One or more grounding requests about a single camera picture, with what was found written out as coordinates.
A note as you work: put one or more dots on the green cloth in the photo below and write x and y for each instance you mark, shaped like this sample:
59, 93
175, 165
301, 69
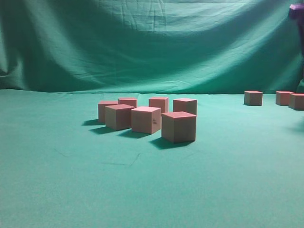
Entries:
61, 168

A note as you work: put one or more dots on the pink cube column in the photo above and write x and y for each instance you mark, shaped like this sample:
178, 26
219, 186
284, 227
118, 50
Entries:
296, 101
188, 105
131, 101
178, 127
253, 98
101, 109
118, 117
145, 119
160, 102
282, 98

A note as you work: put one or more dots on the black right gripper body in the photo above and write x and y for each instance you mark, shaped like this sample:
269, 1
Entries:
300, 23

